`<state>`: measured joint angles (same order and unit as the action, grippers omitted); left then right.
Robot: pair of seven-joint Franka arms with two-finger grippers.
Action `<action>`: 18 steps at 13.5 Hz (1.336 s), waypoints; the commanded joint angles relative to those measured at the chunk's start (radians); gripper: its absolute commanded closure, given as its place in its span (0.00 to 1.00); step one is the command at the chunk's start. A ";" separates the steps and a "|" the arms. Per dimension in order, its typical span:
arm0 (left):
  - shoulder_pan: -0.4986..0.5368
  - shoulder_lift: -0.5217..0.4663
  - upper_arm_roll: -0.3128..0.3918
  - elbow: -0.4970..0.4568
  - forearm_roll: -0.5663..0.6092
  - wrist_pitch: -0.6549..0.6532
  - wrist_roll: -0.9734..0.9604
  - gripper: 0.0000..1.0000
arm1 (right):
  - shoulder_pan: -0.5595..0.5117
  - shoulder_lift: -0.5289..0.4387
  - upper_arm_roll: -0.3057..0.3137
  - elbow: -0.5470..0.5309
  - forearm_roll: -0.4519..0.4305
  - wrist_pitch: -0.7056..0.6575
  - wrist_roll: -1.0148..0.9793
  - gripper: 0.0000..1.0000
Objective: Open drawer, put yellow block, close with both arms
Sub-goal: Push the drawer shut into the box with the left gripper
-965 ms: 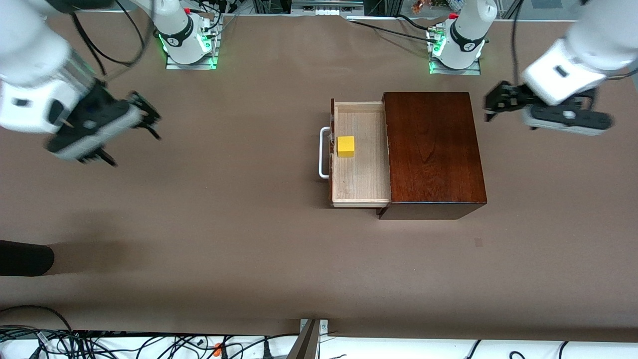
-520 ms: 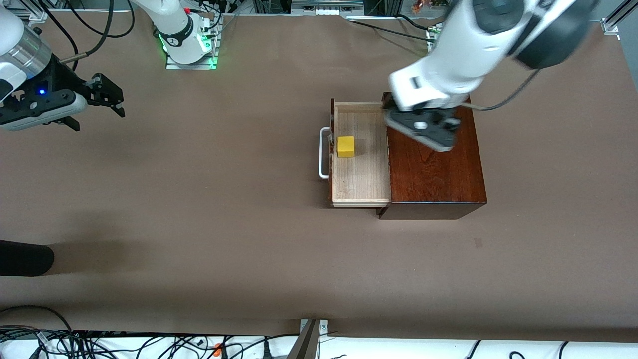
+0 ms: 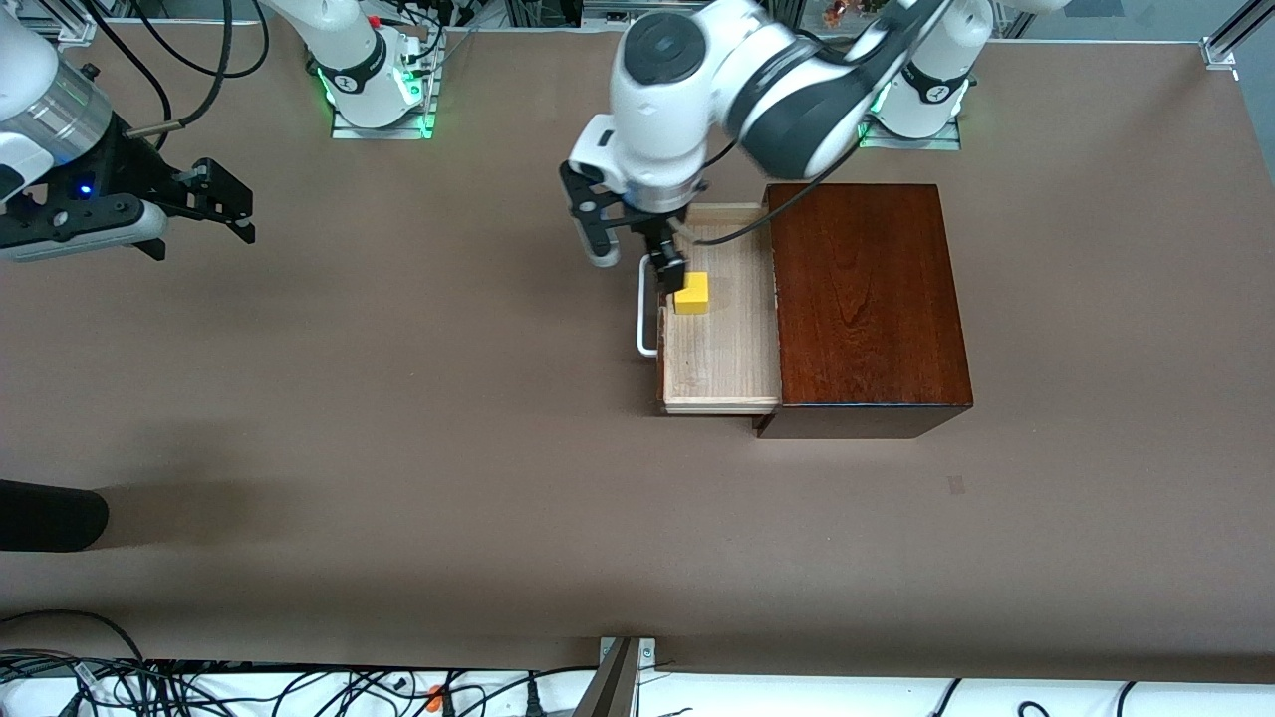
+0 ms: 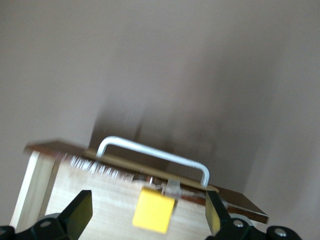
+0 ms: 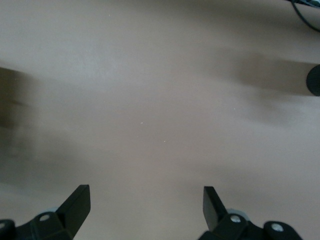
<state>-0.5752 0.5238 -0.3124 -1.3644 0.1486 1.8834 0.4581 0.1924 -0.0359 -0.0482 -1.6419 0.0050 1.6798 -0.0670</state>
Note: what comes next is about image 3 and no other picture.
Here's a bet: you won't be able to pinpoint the black looped cable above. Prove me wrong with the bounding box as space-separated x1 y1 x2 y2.
0 609 148 688
129 0 271 83

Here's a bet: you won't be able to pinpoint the black cylinder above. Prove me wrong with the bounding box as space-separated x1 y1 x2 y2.
0 478 110 553

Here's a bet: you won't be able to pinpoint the grey socket panel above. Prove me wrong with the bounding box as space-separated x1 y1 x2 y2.
581 0 638 33

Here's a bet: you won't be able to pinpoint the tangled black cables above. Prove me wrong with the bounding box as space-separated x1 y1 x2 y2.
0 652 599 717

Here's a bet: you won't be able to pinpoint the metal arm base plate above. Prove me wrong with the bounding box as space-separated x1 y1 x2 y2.
329 45 441 141
859 108 963 151

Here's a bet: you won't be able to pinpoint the dark metal post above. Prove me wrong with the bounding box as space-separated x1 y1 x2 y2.
573 637 640 717

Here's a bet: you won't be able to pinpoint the brown table cover sheet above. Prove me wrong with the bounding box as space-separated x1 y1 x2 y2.
0 25 1275 686

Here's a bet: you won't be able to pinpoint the aluminium frame profile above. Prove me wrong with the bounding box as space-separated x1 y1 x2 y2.
25 0 130 46

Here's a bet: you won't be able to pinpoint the black cable with silver connector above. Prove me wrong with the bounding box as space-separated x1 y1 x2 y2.
123 0 238 137

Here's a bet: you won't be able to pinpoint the dark brown wooden cabinet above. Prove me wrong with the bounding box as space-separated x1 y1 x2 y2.
752 182 975 440

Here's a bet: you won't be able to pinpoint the white metal drawer handle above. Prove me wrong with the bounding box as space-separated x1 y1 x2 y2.
637 254 666 358

